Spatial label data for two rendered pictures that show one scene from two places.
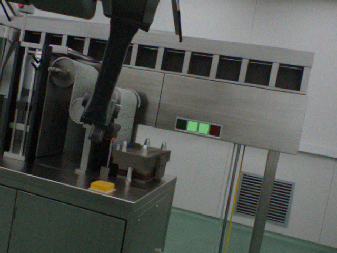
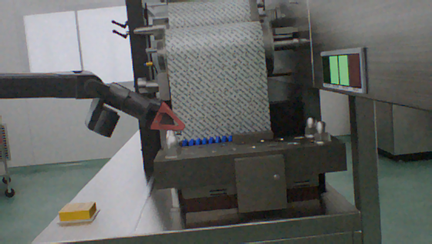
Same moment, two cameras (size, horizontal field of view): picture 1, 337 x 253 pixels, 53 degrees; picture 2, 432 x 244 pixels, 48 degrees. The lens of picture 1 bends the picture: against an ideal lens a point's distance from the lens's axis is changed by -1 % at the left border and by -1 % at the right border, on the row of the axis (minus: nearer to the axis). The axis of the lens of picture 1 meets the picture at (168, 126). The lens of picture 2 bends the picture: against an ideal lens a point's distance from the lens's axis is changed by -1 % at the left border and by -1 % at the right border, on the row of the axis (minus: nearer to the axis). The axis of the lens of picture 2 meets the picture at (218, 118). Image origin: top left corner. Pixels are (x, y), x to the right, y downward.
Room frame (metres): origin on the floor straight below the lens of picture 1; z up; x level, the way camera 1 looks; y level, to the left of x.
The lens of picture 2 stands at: (1.32, -0.92, 1.22)
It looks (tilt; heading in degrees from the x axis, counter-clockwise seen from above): 6 degrees down; 74
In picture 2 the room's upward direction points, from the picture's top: 5 degrees counter-clockwise
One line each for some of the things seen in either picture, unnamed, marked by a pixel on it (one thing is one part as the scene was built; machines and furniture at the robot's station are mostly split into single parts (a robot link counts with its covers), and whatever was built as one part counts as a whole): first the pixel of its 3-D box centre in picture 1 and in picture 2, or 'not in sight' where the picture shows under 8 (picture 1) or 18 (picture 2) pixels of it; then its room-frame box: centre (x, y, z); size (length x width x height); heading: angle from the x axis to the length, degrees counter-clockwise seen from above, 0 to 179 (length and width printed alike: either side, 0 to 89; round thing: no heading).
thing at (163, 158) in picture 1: (161, 166); (261, 183); (1.67, 0.00, 0.96); 0.10 x 0.03 x 0.11; 165
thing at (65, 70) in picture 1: (60, 71); (163, 28); (1.61, 0.55, 1.33); 0.06 x 0.06 x 0.06; 75
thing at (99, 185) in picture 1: (102, 186); (78, 211); (1.30, 0.21, 0.91); 0.07 x 0.07 x 0.02; 75
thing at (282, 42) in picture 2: not in sight; (283, 44); (1.85, 0.23, 1.25); 0.07 x 0.04 x 0.04; 165
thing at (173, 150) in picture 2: (144, 149); (172, 146); (1.51, 0.09, 1.05); 0.04 x 0.04 x 0.04
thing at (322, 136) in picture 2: (164, 145); (322, 131); (1.82, 0.00, 1.05); 0.04 x 0.04 x 0.04
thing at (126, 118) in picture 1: (122, 129); (221, 106); (1.66, 0.22, 1.11); 0.23 x 0.01 x 0.18; 165
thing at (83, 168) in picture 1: (88, 139); (162, 131); (1.54, 0.35, 1.05); 0.06 x 0.05 x 0.31; 165
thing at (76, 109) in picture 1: (93, 110); not in sight; (1.72, 0.39, 1.17); 0.26 x 0.12 x 0.12; 165
